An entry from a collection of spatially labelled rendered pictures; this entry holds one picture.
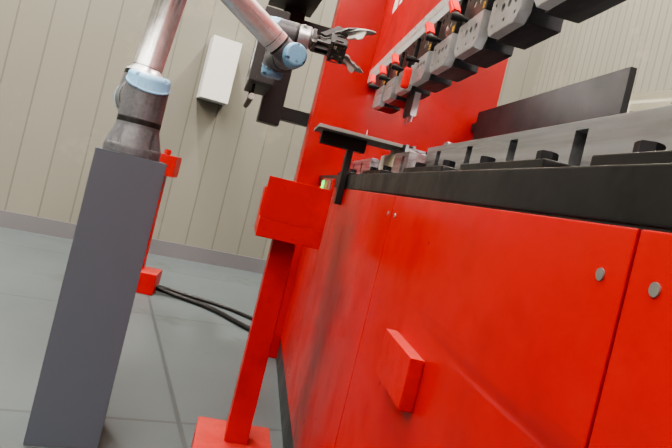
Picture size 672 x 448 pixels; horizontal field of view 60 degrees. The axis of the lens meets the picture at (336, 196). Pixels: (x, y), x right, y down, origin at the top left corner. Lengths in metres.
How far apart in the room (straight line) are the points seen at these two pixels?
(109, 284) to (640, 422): 1.39
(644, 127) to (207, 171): 4.35
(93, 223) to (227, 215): 3.37
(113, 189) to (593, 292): 1.30
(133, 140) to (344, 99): 1.34
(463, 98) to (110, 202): 1.80
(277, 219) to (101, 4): 3.67
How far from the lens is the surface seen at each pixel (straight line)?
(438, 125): 2.81
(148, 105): 1.62
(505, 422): 0.57
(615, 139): 0.74
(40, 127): 4.82
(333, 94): 2.72
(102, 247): 1.61
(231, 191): 4.90
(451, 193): 0.82
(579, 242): 0.51
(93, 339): 1.67
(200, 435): 1.64
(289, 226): 1.42
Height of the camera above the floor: 0.80
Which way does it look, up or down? level
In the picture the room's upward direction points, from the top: 14 degrees clockwise
